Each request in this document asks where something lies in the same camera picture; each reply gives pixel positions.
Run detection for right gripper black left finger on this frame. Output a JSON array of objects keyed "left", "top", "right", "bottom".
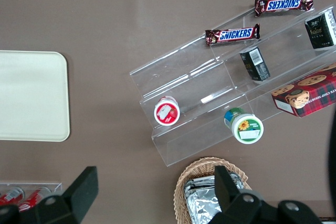
[{"left": 0, "top": 166, "right": 99, "bottom": 224}]

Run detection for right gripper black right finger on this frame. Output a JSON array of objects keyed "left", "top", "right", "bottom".
[{"left": 209, "top": 165, "right": 324, "bottom": 224}]

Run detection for oval light wicker basket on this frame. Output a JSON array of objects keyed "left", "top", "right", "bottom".
[{"left": 173, "top": 156, "right": 253, "bottom": 224}]

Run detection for cream plastic tray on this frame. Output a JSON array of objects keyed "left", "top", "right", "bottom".
[{"left": 0, "top": 50, "right": 71, "bottom": 143}]

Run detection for clear acrylic bottle rack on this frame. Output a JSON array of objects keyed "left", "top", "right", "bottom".
[{"left": 0, "top": 180, "right": 64, "bottom": 213}]

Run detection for silver foil packets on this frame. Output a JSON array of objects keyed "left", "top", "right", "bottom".
[{"left": 183, "top": 170, "right": 246, "bottom": 224}]

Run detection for green lid yogurt cup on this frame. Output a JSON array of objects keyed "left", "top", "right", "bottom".
[{"left": 223, "top": 107, "right": 265, "bottom": 145}]

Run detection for red lid yogurt cup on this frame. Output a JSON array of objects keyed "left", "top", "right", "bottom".
[{"left": 153, "top": 96, "right": 181, "bottom": 126}]

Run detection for clear acrylic stepped stand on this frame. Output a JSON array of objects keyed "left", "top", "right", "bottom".
[{"left": 129, "top": 0, "right": 336, "bottom": 167}]

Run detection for red tartan cookie box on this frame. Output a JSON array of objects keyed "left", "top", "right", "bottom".
[{"left": 270, "top": 62, "right": 336, "bottom": 118}]

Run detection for small black barcode box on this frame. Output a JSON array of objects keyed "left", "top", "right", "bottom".
[{"left": 239, "top": 46, "right": 271, "bottom": 82}]

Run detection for Snickers chocolate bar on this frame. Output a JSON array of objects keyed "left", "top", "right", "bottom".
[
  {"left": 254, "top": 0, "right": 314, "bottom": 18},
  {"left": 204, "top": 23, "right": 261, "bottom": 47}
]

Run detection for small black white box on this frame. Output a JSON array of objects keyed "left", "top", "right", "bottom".
[{"left": 304, "top": 8, "right": 336, "bottom": 50}]

